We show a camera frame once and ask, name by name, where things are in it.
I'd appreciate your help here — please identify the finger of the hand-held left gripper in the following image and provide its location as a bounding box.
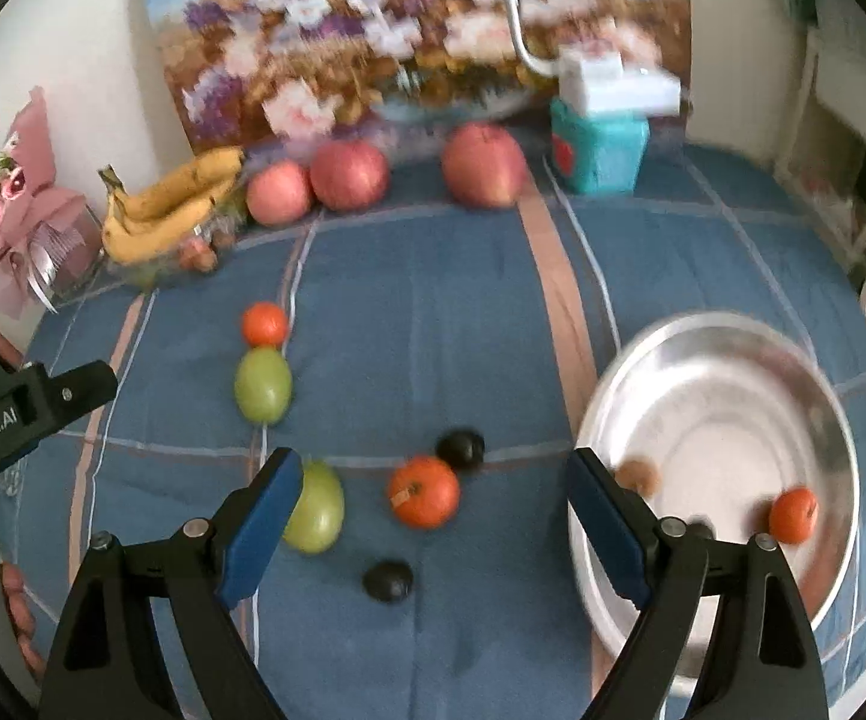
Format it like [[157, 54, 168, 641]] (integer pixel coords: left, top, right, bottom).
[[0, 361, 119, 497]]

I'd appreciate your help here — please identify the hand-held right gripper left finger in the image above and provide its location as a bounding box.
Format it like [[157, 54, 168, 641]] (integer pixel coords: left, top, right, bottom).
[[40, 448, 305, 720]]

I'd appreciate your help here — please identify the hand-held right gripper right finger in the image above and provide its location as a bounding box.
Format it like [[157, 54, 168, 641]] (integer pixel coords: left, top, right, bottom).
[[567, 448, 831, 720]]

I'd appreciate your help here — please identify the brown kiwi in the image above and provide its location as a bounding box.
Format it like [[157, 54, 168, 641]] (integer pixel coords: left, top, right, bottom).
[[616, 460, 660, 497]]

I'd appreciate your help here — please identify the green fruit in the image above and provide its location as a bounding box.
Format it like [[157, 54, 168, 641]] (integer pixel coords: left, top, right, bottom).
[[281, 460, 346, 555], [235, 348, 293, 425]]

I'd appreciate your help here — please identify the steel bowl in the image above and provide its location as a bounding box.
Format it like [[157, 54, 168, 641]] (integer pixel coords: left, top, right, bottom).
[[568, 311, 861, 683]]

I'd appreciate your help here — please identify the dark plum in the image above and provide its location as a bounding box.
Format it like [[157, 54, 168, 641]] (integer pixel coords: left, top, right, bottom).
[[362, 559, 414, 605], [436, 430, 487, 474]]

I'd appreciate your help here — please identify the small orange tomato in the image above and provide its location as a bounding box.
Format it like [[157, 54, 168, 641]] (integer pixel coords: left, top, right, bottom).
[[242, 303, 289, 347]]

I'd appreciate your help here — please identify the pink flower bouquet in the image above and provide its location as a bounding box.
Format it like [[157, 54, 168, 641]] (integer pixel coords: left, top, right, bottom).
[[0, 86, 104, 314]]

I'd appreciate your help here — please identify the banana bunch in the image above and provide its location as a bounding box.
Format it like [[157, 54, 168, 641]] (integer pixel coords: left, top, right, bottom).
[[98, 147, 246, 266]]

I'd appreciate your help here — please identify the blue plaid tablecloth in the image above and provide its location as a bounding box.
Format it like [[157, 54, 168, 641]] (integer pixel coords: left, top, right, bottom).
[[0, 124, 866, 720]]

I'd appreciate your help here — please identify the teal box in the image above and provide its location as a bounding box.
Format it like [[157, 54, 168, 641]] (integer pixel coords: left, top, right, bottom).
[[550, 99, 650, 194]]

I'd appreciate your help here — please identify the large red apple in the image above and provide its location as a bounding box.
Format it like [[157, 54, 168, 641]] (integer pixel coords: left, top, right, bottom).
[[442, 122, 529, 209]]

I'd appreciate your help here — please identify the white box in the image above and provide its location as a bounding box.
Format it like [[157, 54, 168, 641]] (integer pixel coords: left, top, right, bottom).
[[559, 45, 683, 119]]

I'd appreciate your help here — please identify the white shelf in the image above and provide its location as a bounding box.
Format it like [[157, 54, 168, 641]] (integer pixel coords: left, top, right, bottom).
[[774, 0, 866, 271]]

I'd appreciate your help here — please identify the floral painting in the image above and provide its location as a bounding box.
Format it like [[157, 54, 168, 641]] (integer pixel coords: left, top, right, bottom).
[[137, 0, 693, 158]]

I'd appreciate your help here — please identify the white desk lamp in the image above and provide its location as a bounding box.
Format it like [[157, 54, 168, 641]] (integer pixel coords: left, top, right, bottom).
[[472, 0, 563, 78]]

